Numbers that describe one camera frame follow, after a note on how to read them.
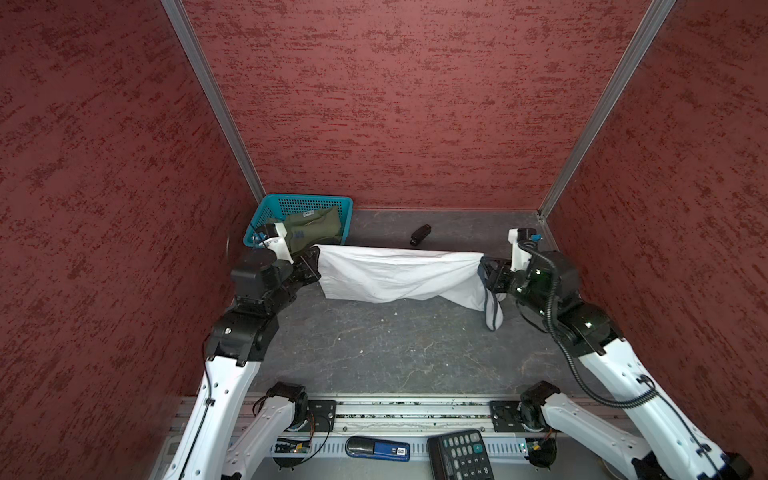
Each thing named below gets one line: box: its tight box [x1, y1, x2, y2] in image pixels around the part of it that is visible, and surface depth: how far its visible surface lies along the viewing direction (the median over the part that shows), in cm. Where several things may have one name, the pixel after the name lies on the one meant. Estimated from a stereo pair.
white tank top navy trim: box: [313, 246, 507, 332], surface depth 75 cm
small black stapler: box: [410, 224, 432, 247], surface depth 115 cm
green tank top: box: [283, 206, 342, 254], surface depth 103 cm
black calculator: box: [427, 429, 495, 480], surface depth 69 cm
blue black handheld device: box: [345, 436, 410, 462], surface depth 68 cm
